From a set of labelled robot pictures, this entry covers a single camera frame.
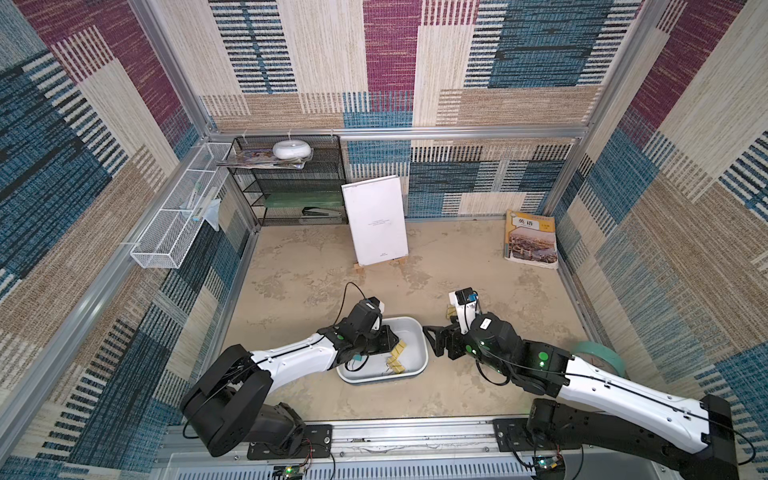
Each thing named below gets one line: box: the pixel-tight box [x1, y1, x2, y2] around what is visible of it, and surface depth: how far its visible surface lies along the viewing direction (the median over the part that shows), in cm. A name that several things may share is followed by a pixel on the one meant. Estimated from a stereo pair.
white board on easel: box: [341, 175, 409, 267], surface depth 96 cm
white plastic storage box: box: [336, 316, 429, 384], surface depth 87 cm
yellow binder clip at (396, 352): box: [389, 340, 407, 361], surface depth 87 cm
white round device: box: [272, 139, 311, 159], surface depth 90 cm
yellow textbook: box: [504, 210, 559, 269], surface depth 114 cm
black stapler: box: [301, 207, 342, 218], surface depth 111 cm
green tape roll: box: [570, 341, 626, 379], surface depth 76 cm
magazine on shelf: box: [216, 149, 314, 170], surface depth 83 cm
